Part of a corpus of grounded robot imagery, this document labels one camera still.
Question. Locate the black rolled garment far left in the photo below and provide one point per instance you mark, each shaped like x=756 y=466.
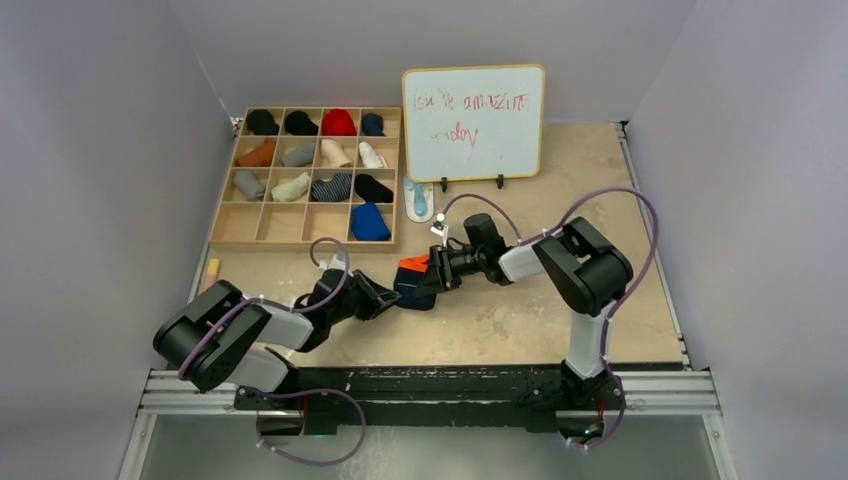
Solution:
x=261 y=122

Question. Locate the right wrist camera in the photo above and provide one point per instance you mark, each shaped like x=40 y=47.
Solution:
x=440 y=228

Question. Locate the wooden compartment organizer tray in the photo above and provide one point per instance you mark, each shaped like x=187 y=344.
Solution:
x=299 y=173

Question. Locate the navy orange boxer briefs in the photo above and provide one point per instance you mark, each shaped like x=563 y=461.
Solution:
x=410 y=273

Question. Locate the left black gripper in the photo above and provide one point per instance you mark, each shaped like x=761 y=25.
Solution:
x=383 y=295

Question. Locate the aluminium frame rail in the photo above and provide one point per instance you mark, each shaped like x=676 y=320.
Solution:
x=649 y=393

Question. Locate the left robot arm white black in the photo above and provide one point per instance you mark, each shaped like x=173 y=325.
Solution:
x=213 y=339

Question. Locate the light green rolled garment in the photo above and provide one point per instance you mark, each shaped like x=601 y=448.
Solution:
x=291 y=190

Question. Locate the black rolled garment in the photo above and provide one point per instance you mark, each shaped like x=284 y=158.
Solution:
x=261 y=122
x=298 y=123

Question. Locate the black rolled garment third row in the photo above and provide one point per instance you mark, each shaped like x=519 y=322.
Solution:
x=369 y=189

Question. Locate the navy rolled garment top row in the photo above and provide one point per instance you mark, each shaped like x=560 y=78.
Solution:
x=372 y=124

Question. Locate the red rolled garment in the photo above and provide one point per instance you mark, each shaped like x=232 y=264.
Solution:
x=338 y=122

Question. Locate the grey underwear cream waistband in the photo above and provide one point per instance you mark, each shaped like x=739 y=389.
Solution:
x=249 y=185

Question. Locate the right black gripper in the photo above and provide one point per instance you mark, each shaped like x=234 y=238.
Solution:
x=439 y=276

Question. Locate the beige rolled garment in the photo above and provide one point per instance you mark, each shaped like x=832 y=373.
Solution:
x=334 y=154

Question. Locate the grey rolled garment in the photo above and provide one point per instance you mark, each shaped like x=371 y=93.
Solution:
x=299 y=156

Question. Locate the whiteboard with red writing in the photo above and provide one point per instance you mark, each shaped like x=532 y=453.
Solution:
x=473 y=123

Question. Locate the white rolled garment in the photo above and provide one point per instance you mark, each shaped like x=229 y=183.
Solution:
x=370 y=158

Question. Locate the yellow pink marker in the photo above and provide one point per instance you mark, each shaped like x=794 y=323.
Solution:
x=210 y=275

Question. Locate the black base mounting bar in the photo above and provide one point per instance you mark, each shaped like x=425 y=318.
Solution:
x=539 y=398

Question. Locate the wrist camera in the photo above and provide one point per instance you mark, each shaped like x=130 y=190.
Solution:
x=440 y=228
x=339 y=261

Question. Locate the white blue whiteboard eraser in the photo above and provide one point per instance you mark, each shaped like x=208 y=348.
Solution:
x=419 y=200

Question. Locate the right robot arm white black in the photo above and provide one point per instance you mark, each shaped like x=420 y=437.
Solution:
x=589 y=273

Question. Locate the rust orange rolled garment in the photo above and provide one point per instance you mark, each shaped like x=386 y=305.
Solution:
x=257 y=155

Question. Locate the navy striped rolled garment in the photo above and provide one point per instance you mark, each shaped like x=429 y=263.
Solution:
x=335 y=190

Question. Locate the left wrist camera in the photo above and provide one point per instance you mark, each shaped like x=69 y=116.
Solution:
x=339 y=261

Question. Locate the blue rolled garment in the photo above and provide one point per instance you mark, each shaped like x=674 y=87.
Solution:
x=367 y=223

